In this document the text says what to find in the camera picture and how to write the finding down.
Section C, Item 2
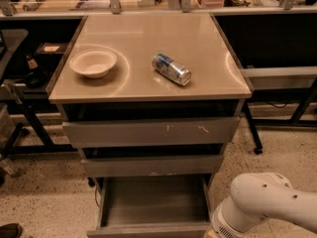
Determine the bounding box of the grey bottom drawer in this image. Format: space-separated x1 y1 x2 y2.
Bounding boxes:
87 175 211 238

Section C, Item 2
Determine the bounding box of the grey drawer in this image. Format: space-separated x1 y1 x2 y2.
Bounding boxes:
81 155 223 178
87 175 211 238
62 117 240 148

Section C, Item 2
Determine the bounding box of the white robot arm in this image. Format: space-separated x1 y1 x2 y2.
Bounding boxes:
212 173 317 238

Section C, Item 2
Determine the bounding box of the grey drawer cabinet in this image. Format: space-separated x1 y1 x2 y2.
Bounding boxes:
46 12 256 238

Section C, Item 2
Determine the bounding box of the grey top drawer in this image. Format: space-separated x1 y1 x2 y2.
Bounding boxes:
62 117 240 148

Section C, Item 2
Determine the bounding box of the grey middle drawer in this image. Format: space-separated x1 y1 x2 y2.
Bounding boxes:
81 155 223 178

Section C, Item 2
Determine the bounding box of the blue silver soda can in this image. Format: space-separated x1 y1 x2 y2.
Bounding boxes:
152 54 191 86

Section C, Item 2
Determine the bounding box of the white paper bowl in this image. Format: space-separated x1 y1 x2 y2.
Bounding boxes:
70 49 117 79

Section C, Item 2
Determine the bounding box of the black shoe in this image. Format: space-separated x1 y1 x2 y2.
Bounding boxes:
0 223 23 238

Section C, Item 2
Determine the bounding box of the grey bench frame right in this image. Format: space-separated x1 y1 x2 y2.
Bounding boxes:
242 66 317 155

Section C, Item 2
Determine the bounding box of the black desk frame left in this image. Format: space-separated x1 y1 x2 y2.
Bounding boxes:
0 29 78 157

